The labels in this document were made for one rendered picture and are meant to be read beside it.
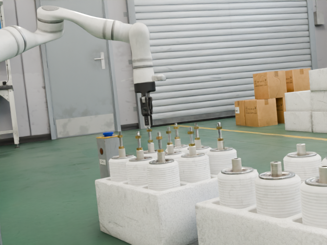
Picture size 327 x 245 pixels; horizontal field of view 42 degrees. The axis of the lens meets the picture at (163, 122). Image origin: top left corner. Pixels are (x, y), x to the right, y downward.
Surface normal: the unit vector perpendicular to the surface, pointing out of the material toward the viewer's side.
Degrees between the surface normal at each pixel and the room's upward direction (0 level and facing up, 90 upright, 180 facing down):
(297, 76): 90
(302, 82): 90
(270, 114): 90
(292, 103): 90
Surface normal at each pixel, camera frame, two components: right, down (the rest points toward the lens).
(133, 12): 0.32, 0.03
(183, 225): 0.57, 0.00
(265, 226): -0.82, 0.11
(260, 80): -0.93, 0.11
